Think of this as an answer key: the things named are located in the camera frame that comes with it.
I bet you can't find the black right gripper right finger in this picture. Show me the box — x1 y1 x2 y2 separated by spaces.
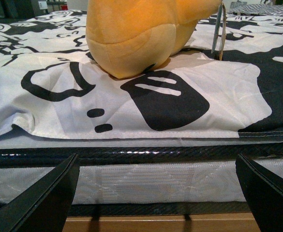
236 155 283 232

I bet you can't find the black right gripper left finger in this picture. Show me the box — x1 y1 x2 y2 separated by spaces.
0 155 80 232

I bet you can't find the yellow plush toy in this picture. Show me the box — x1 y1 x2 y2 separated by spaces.
86 0 221 79

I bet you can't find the white quilted mattress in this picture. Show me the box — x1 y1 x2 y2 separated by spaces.
0 138 283 206

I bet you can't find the black and white bedspread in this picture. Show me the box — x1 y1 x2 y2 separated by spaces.
0 11 283 139

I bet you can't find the toy hang tag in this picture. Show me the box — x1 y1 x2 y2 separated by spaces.
211 2 226 61

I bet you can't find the striped grey pillow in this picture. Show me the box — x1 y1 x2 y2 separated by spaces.
228 4 283 17

